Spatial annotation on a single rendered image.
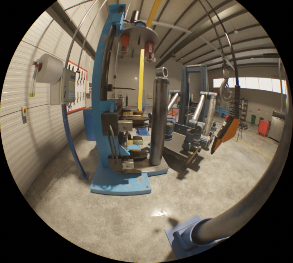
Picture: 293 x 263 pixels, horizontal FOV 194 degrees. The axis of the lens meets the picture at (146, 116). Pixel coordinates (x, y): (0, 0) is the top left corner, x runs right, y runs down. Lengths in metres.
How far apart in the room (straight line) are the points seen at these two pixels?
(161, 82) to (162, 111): 0.36
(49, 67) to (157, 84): 1.18
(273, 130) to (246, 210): 7.29
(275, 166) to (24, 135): 2.46
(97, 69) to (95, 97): 0.35
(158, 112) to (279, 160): 1.15
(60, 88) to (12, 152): 1.46
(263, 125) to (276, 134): 1.41
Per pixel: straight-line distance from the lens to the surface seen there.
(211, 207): 1.52
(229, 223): 0.61
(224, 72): 0.53
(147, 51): 1.30
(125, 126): 0.77
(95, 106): 1.12
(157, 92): 1.09
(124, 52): 1.15
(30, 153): 2.15
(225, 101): 0.50
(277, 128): 7.70
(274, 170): 0.45
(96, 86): 1.12
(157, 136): 1.19
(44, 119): 2.31
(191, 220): 1.33
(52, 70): 0.95
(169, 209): 1.30
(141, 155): 1.10
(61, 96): 1.05
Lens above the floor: 1.22
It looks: 13 degrees down
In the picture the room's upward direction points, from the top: 2 degrees clockwise
